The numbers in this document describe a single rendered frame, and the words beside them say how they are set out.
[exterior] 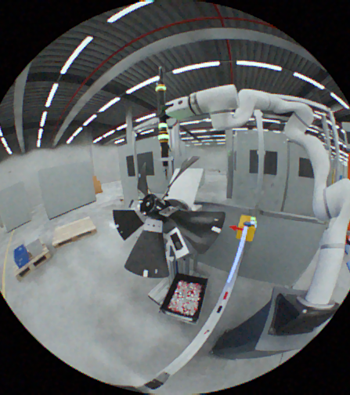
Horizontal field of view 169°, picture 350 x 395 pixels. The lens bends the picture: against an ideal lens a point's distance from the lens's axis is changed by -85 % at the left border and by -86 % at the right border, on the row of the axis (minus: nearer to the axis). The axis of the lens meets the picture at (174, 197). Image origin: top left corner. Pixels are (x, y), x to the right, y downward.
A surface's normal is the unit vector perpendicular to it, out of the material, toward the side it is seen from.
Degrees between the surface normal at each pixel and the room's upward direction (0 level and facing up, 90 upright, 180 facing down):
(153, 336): 0
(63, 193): 90
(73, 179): 90
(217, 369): 0
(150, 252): 50
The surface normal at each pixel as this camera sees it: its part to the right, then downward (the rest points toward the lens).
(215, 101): -0.48, 0.73
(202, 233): -0.12, -0.78
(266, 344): -0.06, -0.95
